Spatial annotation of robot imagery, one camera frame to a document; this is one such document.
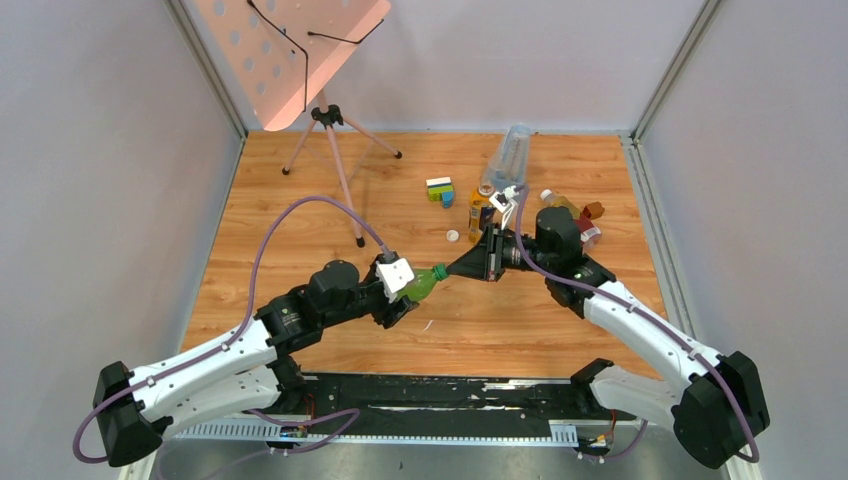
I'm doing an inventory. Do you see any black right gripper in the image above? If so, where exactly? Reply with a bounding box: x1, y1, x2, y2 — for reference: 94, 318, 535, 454
445, 223, 554, 283

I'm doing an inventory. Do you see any green plastic bottle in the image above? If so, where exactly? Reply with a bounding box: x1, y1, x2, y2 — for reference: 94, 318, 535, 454
398, 263, 450, 303

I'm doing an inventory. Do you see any yellow blue milk tea bottle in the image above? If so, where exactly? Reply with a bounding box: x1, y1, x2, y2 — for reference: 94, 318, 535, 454
468, 182, 495, 244

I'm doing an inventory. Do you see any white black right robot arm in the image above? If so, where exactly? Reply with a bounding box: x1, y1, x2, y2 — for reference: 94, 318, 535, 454
447, 207, 771, 469

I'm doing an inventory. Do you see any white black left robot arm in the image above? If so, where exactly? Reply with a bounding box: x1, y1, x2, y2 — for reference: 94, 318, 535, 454
93, 258, 422, 467

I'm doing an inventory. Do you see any clear blue detergent bottle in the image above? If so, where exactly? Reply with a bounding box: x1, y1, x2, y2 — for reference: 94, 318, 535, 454
481, 124, 534, 191

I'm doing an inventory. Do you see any red yellow tea bottle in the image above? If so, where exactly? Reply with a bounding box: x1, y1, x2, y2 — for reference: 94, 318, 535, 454
539, 189, 602, 253

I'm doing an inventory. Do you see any coloured toy brick stack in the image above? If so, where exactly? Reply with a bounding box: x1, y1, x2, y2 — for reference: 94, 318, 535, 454
426, 176, 455, 209

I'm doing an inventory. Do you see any brown small block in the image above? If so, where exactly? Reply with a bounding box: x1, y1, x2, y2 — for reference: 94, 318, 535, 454
582, 201, 606, 221

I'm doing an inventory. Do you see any pink music stand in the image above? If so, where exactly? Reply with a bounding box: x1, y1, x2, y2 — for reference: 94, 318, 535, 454
188, 0, 403, 208

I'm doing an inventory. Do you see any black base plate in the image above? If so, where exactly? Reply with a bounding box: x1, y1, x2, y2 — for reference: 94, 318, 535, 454
262, 372, 635, 438

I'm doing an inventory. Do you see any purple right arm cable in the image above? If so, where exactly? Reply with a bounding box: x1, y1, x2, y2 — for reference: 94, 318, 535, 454
513, 185, 761, 464

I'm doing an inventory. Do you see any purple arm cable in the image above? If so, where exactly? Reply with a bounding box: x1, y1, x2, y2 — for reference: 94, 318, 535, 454
513, 185, 761, 464
72, 195, 399, 465

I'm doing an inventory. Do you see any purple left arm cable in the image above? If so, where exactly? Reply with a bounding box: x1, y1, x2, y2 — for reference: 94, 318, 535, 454
72, 195, 399, 465

